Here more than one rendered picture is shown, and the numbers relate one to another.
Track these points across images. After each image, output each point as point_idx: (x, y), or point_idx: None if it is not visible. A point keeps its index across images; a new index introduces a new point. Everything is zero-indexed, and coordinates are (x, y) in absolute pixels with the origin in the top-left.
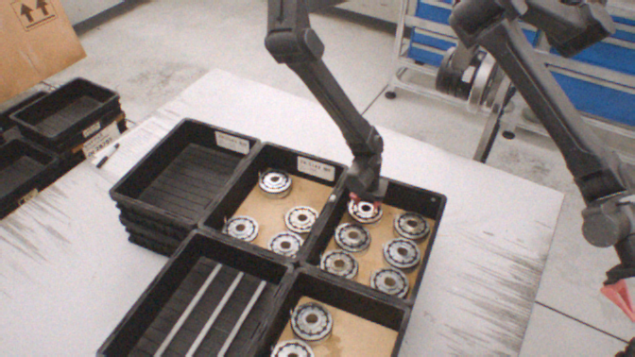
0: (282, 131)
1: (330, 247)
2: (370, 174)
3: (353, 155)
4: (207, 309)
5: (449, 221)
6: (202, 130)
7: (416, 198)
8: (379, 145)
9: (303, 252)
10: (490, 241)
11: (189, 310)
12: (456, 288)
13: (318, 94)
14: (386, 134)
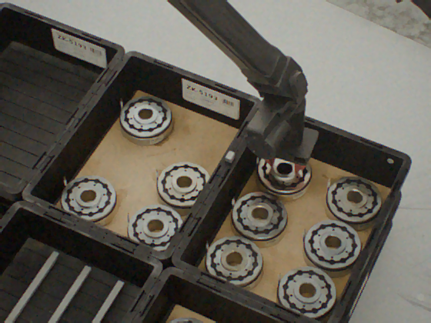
0: (167, 12)
1: (225, 231)
2: (285, 129)
3: (262, 96)
4: (36, 321)
5: (428, 184)
6: (31, 25)
7: (365, 157)
8: (298, 88)
9: (178, 244)
10: None
11: (9, 321)
12: (422, 296)
13: (198, 24)
14: (345, 21)
